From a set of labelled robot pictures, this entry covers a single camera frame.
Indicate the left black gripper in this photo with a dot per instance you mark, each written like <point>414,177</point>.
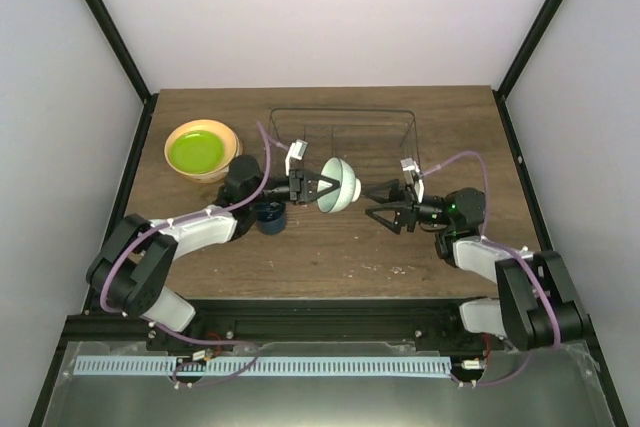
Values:
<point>301,192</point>

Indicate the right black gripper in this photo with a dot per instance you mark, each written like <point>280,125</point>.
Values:
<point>404,217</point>

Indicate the pale green bowl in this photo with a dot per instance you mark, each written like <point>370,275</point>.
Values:
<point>350,185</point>

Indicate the dark blue mug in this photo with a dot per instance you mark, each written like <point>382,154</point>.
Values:
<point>271,218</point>

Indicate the black wire dish rack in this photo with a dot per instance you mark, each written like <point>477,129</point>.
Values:
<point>372,140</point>

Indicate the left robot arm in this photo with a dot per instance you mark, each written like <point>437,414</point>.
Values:
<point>130,272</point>

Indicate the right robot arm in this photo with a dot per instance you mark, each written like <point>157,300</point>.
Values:
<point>537,304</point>

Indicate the orange bowl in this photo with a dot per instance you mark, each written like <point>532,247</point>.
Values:
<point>233,147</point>

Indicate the lime green plate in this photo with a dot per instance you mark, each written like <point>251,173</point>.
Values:
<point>196,152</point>

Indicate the light blue slotted strip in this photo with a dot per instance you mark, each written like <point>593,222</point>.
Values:
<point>410,367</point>

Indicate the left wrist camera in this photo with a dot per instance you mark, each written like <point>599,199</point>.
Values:
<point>295,152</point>

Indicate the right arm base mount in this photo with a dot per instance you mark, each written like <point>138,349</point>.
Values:
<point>441,329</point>

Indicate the black aluminium frame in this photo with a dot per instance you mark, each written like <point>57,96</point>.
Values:
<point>304,319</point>

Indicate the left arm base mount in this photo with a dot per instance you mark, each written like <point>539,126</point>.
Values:
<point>159,339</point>

